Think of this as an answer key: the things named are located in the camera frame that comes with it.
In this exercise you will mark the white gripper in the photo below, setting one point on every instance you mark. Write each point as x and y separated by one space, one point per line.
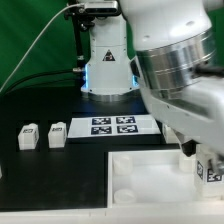
196 110

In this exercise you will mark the white square tabletop tray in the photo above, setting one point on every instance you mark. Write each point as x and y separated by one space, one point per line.
151 177

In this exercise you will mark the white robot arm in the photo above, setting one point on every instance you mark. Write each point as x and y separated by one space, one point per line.
180 84

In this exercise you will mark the white marker sheet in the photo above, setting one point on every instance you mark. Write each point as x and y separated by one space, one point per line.
103 126

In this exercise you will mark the black camera stand pole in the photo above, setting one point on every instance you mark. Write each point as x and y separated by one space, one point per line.
81 22

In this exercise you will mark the grey camera on mount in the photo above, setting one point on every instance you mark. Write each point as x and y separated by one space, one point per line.
100 6

